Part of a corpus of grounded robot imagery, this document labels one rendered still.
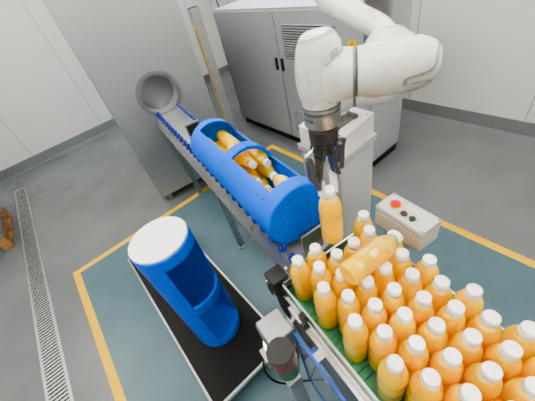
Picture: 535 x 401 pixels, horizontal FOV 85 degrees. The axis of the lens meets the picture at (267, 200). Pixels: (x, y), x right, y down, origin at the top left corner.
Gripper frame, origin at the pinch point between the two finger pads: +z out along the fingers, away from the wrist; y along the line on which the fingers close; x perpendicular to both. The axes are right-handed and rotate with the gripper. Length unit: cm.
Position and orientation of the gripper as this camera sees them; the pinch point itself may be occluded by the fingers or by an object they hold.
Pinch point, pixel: (327, 185)
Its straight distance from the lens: 87.9
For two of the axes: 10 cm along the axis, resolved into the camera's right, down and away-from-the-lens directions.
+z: 2.0, 7.2, 6.6
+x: 5.1, 5.0, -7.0
